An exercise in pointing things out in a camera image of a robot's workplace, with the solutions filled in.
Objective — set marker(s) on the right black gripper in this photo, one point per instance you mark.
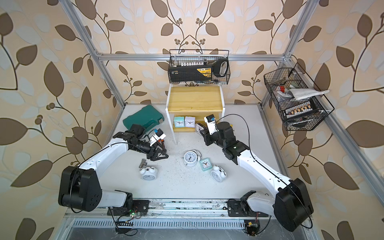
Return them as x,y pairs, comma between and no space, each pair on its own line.
207,136

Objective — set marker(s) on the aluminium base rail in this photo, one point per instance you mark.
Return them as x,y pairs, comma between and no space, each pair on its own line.
169,214

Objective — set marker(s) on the small metal bracket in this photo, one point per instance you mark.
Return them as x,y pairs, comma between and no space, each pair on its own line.
143,164

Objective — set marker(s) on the wire basket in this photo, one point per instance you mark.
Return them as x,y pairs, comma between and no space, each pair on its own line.
280,81
178,56

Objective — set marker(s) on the transparent grey square clock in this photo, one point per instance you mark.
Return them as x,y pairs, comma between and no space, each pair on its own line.
200,128

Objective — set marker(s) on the right wire basket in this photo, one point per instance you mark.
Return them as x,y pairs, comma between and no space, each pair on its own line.
280,81

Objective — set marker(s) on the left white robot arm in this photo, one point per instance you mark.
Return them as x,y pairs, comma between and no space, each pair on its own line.
80,188

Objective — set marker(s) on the green plastic tool case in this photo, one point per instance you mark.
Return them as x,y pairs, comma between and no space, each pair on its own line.
148,117

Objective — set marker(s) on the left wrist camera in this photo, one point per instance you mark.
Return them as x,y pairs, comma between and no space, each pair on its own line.
157,136

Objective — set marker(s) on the wooden two-tier shelf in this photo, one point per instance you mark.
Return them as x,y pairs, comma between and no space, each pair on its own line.
197,102

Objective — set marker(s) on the mint square alarm clock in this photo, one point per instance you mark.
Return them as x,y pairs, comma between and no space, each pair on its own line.
179,122

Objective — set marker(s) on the drill bit set box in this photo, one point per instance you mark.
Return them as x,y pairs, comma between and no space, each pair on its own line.
302,110

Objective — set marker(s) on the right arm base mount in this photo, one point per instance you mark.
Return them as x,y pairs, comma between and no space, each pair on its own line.
240,208

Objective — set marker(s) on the white twin-bell clock right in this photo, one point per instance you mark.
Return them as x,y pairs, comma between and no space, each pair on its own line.
218,174

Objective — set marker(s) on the white twin-bell clock centre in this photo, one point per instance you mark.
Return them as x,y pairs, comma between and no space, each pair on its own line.
191,158

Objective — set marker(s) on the back wire basket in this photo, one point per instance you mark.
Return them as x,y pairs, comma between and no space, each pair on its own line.
178,56

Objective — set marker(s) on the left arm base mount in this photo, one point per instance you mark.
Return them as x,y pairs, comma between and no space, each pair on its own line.
131,207

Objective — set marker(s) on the white folded paper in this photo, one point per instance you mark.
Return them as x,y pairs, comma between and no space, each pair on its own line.
301,94

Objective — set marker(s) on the white twin-bell clock left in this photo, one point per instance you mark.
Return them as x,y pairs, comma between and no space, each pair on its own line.
149,173

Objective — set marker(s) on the lilac square alarm clock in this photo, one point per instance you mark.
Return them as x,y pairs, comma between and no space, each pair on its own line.
190,122

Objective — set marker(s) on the small mint square clock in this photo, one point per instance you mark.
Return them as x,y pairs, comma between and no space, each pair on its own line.
205,164

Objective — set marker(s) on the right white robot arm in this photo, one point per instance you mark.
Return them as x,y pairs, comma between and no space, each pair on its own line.
289,201

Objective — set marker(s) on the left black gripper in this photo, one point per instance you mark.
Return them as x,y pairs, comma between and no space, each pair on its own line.
154,157

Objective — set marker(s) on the white twin-bell clock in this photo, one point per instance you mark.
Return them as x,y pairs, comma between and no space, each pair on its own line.
218,174
149,173
191,158

